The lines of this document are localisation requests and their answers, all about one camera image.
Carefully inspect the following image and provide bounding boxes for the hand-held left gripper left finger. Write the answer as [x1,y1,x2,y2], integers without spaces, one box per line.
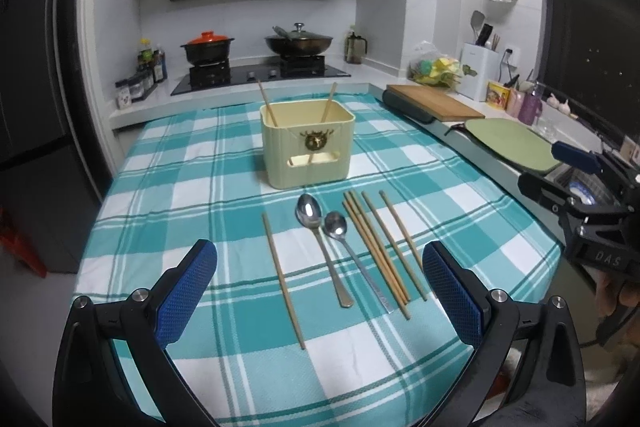
[52,238,221,427]

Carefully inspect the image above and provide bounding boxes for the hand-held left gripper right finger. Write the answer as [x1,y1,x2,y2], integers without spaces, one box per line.
[422,241,588,427]

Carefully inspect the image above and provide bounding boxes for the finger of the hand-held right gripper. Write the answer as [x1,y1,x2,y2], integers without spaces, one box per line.
[551,140,640,204]
[518,171,582,219]

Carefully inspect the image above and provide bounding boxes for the wooden chopstick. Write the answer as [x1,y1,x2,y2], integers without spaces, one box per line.
[345,194,409,309]
[261,213,307,352]
[361,191,429,302]
[342,202,412,320]
[350,189,411,304]
[321,82,338,124]
[257,79,279,128]
[379,190,432,284]

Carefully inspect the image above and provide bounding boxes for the small steel spoon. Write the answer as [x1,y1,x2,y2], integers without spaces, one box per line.
[324,212,397,314]

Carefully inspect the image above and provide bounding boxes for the large steel spoon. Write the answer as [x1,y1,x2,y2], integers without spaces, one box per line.
[295,193,355,309]

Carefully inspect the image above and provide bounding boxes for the cream utensil holder box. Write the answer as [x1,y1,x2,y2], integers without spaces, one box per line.
[259,101,357,188]

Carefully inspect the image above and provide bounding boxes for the person's right hand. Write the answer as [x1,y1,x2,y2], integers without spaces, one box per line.
[594,268,623,323]

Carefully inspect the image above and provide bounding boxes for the blue white dish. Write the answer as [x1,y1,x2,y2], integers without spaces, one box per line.
[567,179,608,206]

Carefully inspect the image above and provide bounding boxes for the garlic bulbs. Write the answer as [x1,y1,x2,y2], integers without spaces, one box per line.
[547,92,573,114]

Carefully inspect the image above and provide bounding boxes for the green cutting board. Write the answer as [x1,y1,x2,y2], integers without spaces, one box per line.
[462,118,563,172]

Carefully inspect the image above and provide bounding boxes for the purple bottle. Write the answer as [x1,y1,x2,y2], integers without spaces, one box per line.
[519,82,543,125]

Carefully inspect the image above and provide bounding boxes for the pink cup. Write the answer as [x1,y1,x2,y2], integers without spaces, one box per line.
[507,88,526,122]

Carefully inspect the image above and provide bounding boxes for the yellow box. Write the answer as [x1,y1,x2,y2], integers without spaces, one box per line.
[486,80,512,110]

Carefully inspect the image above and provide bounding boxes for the teal checked tablecloth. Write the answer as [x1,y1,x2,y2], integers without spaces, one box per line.
[75,93,563,427]

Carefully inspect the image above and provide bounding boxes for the dark window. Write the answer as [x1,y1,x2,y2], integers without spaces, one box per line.
[542,0,640,148]

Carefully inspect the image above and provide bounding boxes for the white knife block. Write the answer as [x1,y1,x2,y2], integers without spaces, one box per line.
[460,42,501,100]

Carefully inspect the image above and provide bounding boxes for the wooden cutting board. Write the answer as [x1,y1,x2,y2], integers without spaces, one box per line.
[387,84,486,122]

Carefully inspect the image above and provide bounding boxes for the plastic bag of sponges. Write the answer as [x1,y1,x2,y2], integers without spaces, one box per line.
[410,41,463,88]

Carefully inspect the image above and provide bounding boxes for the grey spatula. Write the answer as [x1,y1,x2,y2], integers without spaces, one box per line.
[471,10,487,45]

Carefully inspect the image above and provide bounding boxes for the black-lidded spice jar set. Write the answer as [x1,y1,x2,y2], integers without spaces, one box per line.
[115,74,156,110]

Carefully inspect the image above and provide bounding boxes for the black gas hob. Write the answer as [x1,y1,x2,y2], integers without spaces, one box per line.
[170,59,352,96]

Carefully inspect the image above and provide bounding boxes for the dark sauce bottle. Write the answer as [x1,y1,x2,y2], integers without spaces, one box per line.
[151,46,167,84]

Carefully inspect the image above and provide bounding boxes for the yellow-capped sauce bottle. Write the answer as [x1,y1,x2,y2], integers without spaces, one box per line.
[137,38,154,78]

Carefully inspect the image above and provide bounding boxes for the black pot with orange lid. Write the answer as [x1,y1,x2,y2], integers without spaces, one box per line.
[180,32,236,68]

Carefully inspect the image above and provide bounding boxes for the dark refrigerator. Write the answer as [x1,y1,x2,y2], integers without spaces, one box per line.
[0,0,113,278]

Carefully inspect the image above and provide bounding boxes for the wok with glass lid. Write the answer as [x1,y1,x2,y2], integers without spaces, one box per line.
[264,23,335,58]

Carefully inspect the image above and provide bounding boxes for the glass jar with handle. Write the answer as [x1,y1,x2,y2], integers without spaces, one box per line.
[345,27,368,65]

